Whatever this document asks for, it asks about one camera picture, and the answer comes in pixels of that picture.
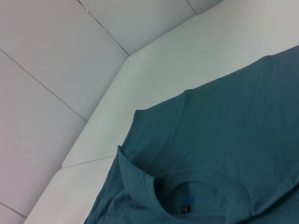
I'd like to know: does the teal FREE print t-shirt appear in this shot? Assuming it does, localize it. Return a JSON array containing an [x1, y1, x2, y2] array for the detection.
[[84, 45, 299, 224]]

